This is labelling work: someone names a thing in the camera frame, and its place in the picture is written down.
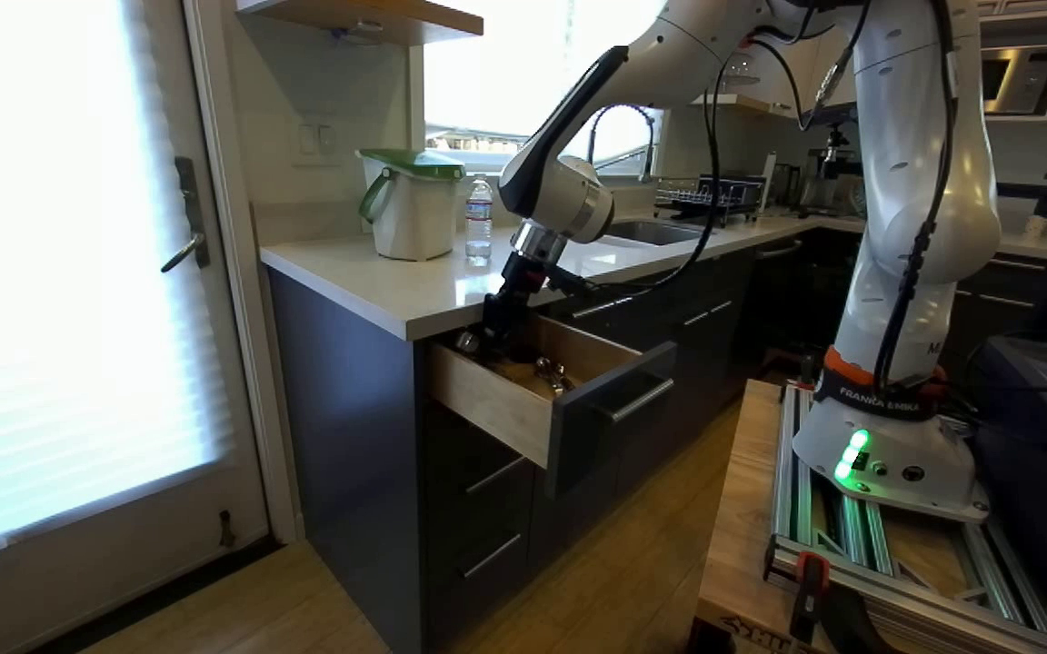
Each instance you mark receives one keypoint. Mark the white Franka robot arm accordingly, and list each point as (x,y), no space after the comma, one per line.
(910,184)

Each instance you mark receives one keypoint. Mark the chrome ice cream scoop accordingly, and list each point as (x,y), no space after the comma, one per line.
(549,374)

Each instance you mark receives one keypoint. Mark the bright window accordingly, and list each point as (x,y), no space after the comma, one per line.
(487,75)

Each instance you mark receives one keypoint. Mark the dark dish rack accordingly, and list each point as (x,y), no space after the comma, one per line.
(717,193)

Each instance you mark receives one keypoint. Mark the wooden robot cart with frame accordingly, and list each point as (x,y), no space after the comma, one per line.
(742,522)

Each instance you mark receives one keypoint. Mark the wooden drawer with dark front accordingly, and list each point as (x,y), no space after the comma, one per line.
(498,403)

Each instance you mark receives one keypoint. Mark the black equipment case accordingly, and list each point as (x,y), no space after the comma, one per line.
(1043,458)

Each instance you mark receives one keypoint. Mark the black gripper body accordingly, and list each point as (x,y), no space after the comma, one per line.
(525,290)

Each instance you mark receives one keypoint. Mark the white door with blinds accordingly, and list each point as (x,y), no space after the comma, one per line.
(64,240)

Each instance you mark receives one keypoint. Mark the dark countertop appliance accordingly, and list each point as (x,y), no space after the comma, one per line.
(834,164)

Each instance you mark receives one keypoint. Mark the clear plastic water bottle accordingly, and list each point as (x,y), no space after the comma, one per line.
(481,229)

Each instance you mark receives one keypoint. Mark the white bin with green lid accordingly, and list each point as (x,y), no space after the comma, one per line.
(417,219)

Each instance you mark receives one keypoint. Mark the built-in microwave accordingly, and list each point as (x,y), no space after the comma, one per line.
(1020,68)

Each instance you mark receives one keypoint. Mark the dark sink basin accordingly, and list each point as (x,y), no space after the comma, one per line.
(651,229)

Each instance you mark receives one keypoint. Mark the curved kitchen faucet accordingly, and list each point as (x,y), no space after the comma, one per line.
(651,148)

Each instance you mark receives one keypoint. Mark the dark base cabinet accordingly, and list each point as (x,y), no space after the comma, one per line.
(355,483)

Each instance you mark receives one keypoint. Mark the wooden wall shelf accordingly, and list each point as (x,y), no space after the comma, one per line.
(391,17)

